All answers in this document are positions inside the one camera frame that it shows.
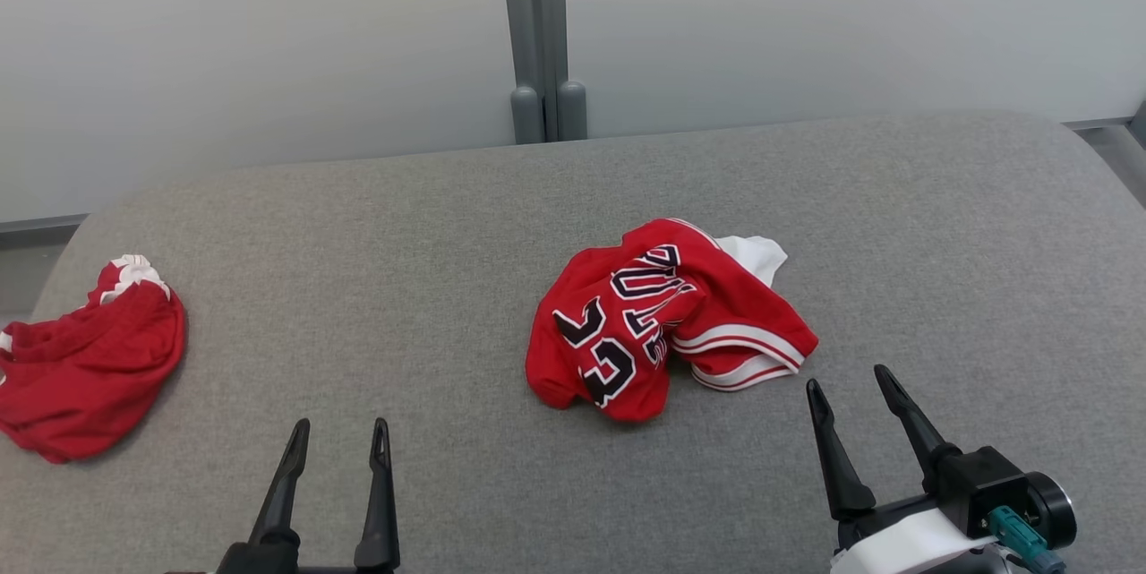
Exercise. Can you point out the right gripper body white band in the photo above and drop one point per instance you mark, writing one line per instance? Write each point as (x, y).
(895, 547)

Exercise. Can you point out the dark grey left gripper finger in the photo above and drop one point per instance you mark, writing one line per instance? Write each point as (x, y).
(282, 493)
(380, 502)

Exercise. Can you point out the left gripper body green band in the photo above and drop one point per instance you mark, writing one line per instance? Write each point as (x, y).
(269, 561)

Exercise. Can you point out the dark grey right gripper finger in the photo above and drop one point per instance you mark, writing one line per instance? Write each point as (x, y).
(837, 466)
(913, 422)

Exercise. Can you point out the red shorts with white trim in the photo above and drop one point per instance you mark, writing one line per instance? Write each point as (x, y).
(89, 368)

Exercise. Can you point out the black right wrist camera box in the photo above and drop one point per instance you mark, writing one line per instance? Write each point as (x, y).
(985, 484)

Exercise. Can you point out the grey vertical metal post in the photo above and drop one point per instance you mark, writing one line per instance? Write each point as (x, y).
(528, 19)

